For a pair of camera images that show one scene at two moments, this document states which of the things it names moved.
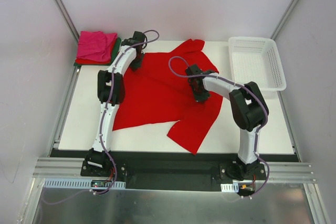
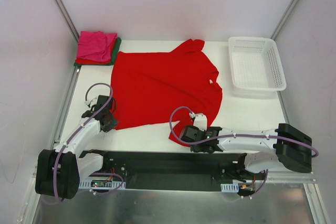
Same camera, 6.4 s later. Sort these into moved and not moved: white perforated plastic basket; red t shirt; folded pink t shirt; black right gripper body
Moved: black right gripper body
Not moved: white perforated plastic basket; folded pink t shirt; red t shirt
